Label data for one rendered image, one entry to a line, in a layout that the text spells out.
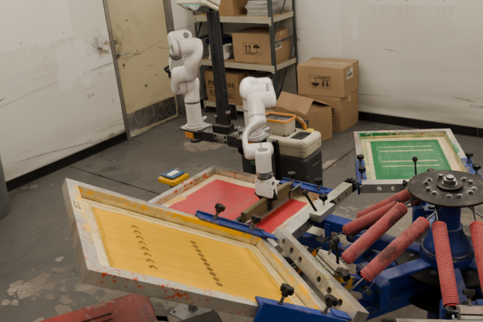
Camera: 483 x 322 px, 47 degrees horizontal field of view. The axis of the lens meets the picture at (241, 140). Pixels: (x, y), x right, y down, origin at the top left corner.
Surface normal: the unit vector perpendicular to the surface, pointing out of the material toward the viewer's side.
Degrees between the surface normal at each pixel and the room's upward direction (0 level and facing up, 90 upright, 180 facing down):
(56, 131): 90
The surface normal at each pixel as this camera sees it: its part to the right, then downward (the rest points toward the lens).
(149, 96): 0.78, 0.16
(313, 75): -0.57, 0.33
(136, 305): -0.09, -0.93
